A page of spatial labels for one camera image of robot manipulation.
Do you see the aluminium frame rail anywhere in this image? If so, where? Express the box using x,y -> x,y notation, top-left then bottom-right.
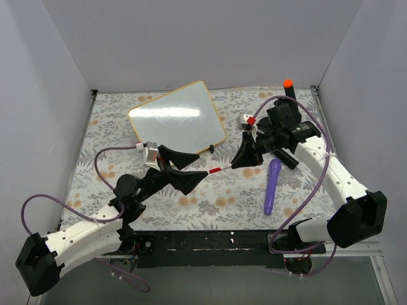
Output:
324,241 -> 382,255

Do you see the floral table mat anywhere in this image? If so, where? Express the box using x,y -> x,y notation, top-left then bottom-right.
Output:
60,88 -> 335,231

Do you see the red marker cap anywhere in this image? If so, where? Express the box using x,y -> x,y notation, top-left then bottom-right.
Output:
209,167 -> 222,174

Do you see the purple toy microphone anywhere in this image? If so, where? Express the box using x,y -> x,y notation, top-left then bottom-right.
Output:
263,158 -> 281,216

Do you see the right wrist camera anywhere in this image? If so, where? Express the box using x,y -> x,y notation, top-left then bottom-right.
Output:
237,114 -> 258,139

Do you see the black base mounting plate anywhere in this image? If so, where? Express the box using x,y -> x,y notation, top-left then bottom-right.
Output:
98,230 -> 328,269

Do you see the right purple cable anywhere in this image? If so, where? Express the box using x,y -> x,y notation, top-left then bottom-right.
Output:
254,97 -> 338,276

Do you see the yellow framed whiteboard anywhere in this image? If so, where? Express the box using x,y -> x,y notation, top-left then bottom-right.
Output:
128,81 -> 227,153

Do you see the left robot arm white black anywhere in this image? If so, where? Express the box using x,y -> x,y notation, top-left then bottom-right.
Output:
15,142 -> 209,297

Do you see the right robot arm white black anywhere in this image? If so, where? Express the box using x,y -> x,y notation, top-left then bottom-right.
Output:
231,95 -> 387,254

